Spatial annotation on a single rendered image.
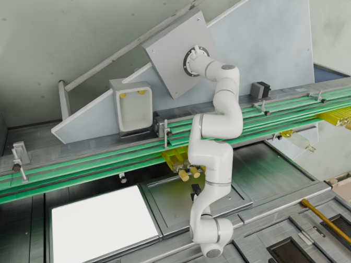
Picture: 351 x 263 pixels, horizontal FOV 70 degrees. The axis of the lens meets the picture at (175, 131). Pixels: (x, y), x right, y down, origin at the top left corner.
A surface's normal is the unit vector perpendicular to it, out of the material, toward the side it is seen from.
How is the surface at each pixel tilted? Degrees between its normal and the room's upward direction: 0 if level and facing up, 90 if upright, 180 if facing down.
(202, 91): 0
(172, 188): 90
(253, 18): 0
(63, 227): 90
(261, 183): 91
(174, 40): 2
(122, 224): 90
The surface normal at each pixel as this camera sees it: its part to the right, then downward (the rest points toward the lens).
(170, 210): 0.04, -0.85
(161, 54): 0.44, 0.48
